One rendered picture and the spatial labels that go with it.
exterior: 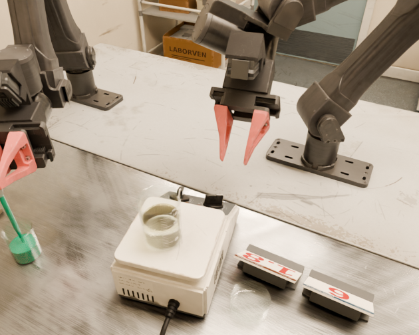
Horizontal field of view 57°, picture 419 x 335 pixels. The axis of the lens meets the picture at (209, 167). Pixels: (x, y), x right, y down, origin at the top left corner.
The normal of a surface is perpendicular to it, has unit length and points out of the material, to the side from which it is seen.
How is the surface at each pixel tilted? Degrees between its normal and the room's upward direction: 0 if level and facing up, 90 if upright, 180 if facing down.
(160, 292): 90
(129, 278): 90
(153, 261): 0
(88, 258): 0
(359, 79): 84
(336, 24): 90
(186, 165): 0
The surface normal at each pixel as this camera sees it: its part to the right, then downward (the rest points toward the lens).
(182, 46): -0.41, 0.59
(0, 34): 0.89, 0.29
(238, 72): -0.28, 0.41
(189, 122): 0.00, -0.77
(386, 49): 0.10, 0.60
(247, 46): -0.19, -0.19
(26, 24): 0.07, 0.35
